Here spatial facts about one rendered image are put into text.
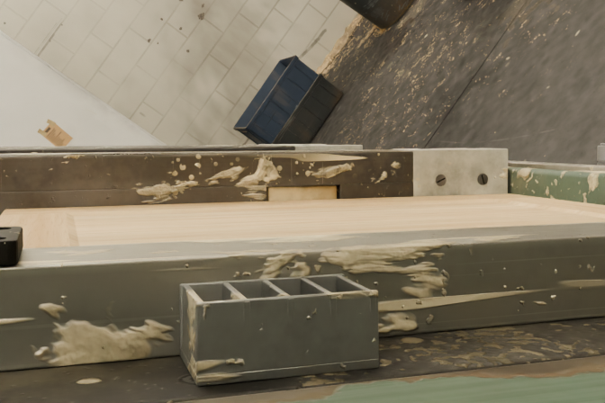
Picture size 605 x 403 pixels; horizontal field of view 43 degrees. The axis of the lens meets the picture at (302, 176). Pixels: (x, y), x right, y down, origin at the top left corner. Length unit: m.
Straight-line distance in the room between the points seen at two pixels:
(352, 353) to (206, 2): 5.82
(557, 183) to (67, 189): 0.52
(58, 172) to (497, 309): 0.53
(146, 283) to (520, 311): 0.17
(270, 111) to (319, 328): 4.79
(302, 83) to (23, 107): 1.77
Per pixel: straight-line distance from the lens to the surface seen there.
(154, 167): 0.80
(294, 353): 0.29
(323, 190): 0.84
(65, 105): 4.61
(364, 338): 0.30
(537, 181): 0.90
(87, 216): 0.73
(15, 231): 0.33
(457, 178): 0.91
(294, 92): 5.12
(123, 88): 6.00
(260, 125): 5.05
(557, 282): 0.38
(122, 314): 0.31
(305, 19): 6.22
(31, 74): 4.61
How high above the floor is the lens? 1.35
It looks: 16 degrees down
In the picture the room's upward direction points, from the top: 54 degrees counter-clockwise
